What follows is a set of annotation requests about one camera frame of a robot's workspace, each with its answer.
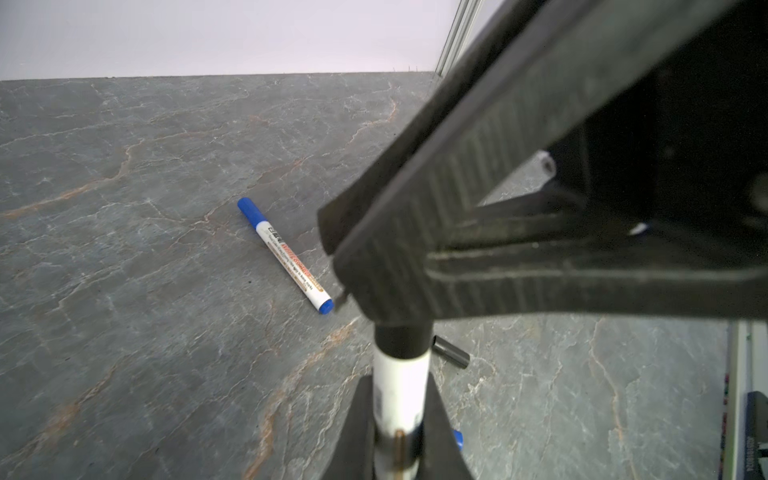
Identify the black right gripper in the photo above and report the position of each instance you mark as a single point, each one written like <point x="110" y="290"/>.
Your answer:
<point x="679" y="159"/>

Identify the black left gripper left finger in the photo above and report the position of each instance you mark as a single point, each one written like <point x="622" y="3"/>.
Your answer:
<point x="353" y="455"/>

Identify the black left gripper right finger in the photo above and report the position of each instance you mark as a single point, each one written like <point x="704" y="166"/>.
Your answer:
<point x="440" y="455"/>

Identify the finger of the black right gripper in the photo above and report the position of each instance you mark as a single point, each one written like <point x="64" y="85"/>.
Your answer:
<point x="455" y="219"/>

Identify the white marker black tip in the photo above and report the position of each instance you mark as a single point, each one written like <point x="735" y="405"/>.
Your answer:
<point x="399" y="392"/>

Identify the blue capped white marker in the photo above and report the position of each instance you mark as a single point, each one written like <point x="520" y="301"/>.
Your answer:
<point x="307" y="283"/>

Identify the black pen cap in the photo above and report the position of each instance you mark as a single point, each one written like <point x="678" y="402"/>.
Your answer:
<point x="450" y="352"/>
<point x="404" y="342"/>

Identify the small blue pen cap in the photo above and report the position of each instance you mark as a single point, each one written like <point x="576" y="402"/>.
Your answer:
<point x="459" y="439"/>

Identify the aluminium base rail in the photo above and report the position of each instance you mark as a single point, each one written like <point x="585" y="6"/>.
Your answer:
<point x="744" y="421"/>

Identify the right aluminium frame post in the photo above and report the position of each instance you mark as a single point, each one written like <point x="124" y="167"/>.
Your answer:
<point x="459" y="31"/>

